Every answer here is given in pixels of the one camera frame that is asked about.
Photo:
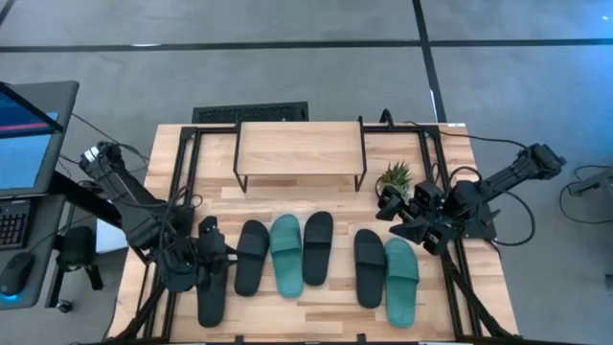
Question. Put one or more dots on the black computer mouse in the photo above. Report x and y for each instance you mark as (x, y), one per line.
(16, 273)

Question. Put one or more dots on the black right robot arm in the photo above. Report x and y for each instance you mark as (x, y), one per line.
(507, 175)

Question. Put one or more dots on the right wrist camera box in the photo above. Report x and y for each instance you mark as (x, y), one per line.
(427, 195)

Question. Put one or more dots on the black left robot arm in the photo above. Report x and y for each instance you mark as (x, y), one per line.
(122, 184)

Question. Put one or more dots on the black caster wheel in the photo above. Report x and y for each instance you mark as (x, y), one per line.
(63, 305)

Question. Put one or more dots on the green rubber slide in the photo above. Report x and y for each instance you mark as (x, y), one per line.
(286, 268)
(401, 297)

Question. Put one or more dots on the black-edged tilted screen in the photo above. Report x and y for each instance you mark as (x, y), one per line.
(24, 115)

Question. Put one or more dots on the black floor vent grille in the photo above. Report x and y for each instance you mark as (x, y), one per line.
(249, 112)

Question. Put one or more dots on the grey floor device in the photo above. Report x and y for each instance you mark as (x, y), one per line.
(596, 182)

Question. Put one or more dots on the black rubber slide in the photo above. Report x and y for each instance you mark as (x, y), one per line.
(212, 302)
(370, 282)
(251, 273)
(317, 259)

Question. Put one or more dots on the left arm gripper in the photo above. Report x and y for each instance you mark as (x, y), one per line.
(211, 242)

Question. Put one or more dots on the potted succulent plant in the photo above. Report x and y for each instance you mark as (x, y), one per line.
(396, 175)

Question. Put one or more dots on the white sheet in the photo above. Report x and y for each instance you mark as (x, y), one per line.
(109, 237)

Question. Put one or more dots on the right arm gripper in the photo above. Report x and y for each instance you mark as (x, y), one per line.
(437, 239)

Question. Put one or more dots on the grey side desk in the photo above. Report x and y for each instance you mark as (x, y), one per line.
(43, 259)

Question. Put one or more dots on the black metal table frame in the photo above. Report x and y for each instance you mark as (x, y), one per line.
(407, 129)

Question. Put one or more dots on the wooden shelf with black frame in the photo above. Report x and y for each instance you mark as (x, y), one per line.
(299, 148)

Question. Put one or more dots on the grey-framed monitor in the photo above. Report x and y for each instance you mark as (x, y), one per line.
(62, 144)

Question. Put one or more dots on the black desk support beam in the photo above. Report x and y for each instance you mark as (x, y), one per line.
(81, 197)

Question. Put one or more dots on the black keyboard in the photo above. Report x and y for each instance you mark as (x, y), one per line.
(13, 229)

